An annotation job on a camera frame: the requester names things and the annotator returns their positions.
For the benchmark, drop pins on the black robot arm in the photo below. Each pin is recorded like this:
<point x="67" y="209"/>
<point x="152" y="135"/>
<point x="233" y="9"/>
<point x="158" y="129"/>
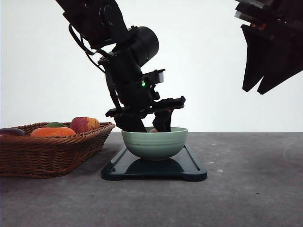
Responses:
<point x="102" y="25"/>

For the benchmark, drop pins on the green ceramic bowl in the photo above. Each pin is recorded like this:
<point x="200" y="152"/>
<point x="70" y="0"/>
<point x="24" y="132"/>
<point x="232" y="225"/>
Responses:
<point x="155" y="144"/>

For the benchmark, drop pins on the green avocado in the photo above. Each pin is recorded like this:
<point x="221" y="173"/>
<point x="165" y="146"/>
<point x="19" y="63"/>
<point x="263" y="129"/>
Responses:
<point x="55" y="124"/>

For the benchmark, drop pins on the red yellow apple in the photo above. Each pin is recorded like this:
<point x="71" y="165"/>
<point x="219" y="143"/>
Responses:
<point x="84" y="124"/>

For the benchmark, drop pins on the brown wicker basket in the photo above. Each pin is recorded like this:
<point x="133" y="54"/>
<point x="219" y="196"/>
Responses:
<point x="47" y="149"/>

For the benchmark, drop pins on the dark blue rectangular tray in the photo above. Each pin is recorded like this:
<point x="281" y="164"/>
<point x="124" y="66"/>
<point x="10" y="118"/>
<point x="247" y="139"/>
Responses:
<point x="129" y="166"/>

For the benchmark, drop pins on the orange tangerine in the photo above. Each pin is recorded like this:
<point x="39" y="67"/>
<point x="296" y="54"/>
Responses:
<point x="52" y="132"/>

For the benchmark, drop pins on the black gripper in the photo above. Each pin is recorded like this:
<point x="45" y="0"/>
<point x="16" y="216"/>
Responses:
<point x="134" y="99"/>
<point x="269" y="59"/>

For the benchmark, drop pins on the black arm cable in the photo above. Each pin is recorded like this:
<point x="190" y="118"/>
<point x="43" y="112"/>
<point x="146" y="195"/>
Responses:
<point x="101" y="66"/>

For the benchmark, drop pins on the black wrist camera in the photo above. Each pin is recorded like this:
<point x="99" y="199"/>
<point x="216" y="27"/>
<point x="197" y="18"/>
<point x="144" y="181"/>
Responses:
<point x="156" y="76"/>

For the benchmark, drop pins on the dark purple fruit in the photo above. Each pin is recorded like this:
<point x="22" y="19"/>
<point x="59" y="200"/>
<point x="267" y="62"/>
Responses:
<point x="11" y="132"/>

